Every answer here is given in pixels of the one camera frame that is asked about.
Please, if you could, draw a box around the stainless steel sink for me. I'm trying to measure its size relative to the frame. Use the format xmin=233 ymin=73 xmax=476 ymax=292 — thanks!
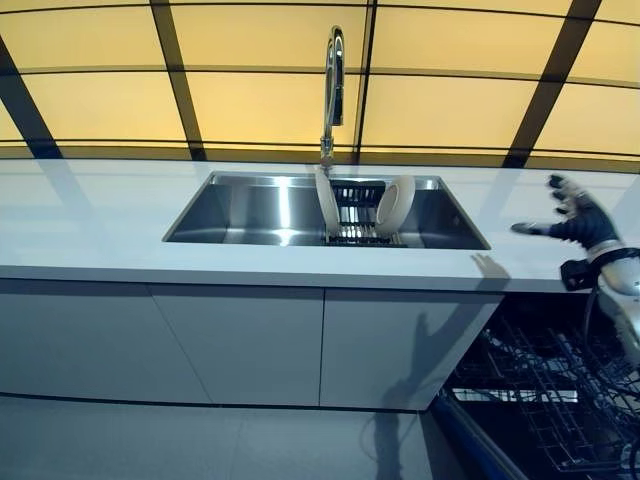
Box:
xmin=162 ymin=170 xmax=493 ymax=251

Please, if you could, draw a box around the deep beige plate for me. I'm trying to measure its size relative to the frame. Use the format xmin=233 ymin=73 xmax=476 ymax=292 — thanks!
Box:
xmin=375 ymin=174 xmax=417 ymax=235

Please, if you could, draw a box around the white cabinet door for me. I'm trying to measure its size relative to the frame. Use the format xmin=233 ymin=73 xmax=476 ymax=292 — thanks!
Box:
xmin=319 ymin=287 xmax=506 ymax=414
xmin=148 ymin=283 xmax=326 ymax=407
xmin=0 ymin=278 xmax=216 ymax=406

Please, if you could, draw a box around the black sink dish rack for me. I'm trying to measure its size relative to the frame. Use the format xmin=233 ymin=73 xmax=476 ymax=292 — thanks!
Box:
xmin=324 ymin=180 xmax=409 ymax=247

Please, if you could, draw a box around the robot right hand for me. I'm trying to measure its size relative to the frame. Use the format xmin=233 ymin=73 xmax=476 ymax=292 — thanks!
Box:
xmin=510 ymin=173 xmax=624 ymax=250

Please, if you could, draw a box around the chrome kitchen faucet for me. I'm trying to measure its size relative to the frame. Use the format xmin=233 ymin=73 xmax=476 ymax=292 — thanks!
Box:
xmin=319 ymin=24 xmax=347 ymax=169

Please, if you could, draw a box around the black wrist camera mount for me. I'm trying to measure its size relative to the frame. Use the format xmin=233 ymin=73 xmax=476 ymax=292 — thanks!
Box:
xmin=559 ymin=258 xmax=601 ymax=292

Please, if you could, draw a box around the wire dishwasher rack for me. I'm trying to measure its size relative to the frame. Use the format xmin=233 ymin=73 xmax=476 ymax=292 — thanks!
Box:
xmin=449 ymin=299 xmax=640 ymax=480

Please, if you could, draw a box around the dishwasher door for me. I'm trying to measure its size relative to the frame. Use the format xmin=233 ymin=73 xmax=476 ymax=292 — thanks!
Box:
xmin=432 ymin=389 xmax=531 ymax=480

